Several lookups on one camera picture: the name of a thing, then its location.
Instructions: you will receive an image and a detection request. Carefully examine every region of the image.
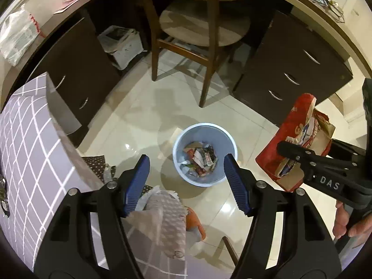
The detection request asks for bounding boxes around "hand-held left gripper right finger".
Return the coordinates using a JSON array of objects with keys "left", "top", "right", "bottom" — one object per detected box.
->
[{"left": 223, "top": 153, "right": 342, "bottom": 279}]

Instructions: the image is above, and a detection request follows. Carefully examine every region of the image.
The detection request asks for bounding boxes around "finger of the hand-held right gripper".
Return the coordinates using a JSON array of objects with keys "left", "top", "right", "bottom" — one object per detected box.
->
[{"left": 276, "top": 140, "right": 354, "bottom": 194}]

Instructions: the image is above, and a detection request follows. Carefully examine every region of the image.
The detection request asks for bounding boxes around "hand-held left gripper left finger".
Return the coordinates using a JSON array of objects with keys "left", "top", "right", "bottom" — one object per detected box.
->
[{"left": 33, "top": 154, "right": 152, "bottom": 279}]

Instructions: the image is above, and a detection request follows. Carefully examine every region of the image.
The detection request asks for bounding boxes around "brown red printed paper bag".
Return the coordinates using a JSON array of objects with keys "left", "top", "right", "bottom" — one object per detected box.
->
[{"left": 255, "top": 93, "right": 336, "bottom": 192}]

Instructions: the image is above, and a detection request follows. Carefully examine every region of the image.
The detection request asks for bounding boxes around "light blue plastic bin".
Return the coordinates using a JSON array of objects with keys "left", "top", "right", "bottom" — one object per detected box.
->
[{"left": 172, "top": 123, "right": 238, "bottom": 187}]

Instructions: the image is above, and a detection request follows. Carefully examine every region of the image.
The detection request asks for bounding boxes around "person's right hand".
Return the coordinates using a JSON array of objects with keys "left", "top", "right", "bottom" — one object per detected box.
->
[{"left": 333, "top": 200, "right": 372, "bottom": 238}]

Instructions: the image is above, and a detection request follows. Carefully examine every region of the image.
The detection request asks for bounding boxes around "clear plastic bottle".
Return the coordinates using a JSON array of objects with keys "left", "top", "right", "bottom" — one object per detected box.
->
[{"left": 103, "top": 164, "right": 117, "bottom": 182}]

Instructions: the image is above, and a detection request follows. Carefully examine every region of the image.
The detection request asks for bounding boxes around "pile of crumpled wrappers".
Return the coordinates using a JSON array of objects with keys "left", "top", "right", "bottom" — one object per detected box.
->
[{"left": 180, "top": 141, "right": 218, "bottom": 178}]

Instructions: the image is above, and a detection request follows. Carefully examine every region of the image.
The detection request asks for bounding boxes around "brown polka-dot cloth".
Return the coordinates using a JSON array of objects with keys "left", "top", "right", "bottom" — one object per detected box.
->
[{"left": 81, "top": 155, "right": 106, "bottom": 178}]

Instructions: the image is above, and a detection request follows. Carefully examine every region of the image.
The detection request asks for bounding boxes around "white quilted cloth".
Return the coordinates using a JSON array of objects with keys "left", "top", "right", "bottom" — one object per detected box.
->
[{"left": 128, "top": 184, "right": 188, "bottom": 260}]

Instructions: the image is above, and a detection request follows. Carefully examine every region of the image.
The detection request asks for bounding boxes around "dark wooden furniture leg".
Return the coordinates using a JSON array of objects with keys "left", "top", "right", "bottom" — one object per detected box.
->
[{"left": 222, "top": 236, "right": 240, "bottom": 268}]

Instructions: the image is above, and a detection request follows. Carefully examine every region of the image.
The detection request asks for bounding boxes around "dark three-drawer cabinet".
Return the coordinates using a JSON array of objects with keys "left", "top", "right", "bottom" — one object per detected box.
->
[{"left": 232, "top": 10, "right": 353, "bottom": 127}]

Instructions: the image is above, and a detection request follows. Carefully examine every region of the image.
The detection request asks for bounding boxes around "purple white-grid bedsheet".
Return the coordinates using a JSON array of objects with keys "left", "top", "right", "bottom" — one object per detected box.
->
[{"left": 0, "top": 73, "right": 186, "bottom": 279}]

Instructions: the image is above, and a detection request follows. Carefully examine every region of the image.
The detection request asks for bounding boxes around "dark two-drawer cabinet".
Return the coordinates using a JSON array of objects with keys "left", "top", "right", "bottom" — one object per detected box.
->
[{"left": 25, "top": 14, "right": 121, "bottom": 147}]

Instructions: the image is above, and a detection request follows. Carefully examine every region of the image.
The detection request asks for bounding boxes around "white lined small bin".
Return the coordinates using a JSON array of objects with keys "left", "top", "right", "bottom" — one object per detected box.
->
[{"left": 97, "top": 26, "right": 144, "bottom": 70}]

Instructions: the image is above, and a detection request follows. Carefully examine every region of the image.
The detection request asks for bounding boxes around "brown wooden chair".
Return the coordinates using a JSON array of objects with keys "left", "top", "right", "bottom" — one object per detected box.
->
[{"left": 136, "top": 0, "right": 253, "bottom": 108}]

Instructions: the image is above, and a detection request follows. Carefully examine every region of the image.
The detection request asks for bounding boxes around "white plastic bag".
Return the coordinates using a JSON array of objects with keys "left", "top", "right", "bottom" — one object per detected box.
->
[{"left": 0, "top": 4, "right": 40, "bottom": 66}]

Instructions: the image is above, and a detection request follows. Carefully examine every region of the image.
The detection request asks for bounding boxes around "dark wooden corner desk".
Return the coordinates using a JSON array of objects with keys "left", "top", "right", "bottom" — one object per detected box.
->
[{"left": 0, "top": 0, "right": 372, "bottom": 76}]

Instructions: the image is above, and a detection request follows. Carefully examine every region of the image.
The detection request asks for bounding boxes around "tangle of cables and glasses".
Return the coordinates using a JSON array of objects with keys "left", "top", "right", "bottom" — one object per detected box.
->
[{"left": 296, "top": 0, "right": 346, "bottom": 24}]

